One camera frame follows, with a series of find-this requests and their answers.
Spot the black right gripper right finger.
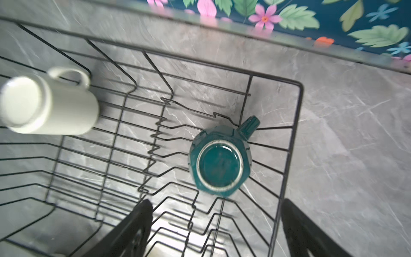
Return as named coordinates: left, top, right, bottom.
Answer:
left=281, top=199, right=350, bottom=257

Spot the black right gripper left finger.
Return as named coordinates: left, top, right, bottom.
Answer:
left=84, top=199, right=153, bottom=257

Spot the dark green mug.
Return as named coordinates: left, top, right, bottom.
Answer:
left=188, top=116, right=260, bottom=198

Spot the black wire dish rack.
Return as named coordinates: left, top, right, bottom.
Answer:
left=1, top=16, right=304, bottom=257

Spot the white mug red inside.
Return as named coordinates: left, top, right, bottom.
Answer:
left=1, top=66, right=100, bottom=136

